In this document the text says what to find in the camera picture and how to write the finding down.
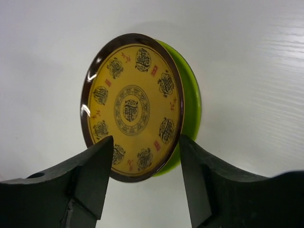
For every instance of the yellow patterned brown-rim plate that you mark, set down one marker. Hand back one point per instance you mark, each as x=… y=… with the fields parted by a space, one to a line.
x=133 y=92

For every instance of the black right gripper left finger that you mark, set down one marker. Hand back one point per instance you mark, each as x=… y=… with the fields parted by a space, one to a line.
x=70 y=194

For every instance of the green plate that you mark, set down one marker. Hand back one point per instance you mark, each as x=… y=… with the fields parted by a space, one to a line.
x=190 y=99

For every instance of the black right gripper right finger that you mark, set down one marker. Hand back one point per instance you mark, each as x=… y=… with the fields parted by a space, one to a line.
x=220 y=195

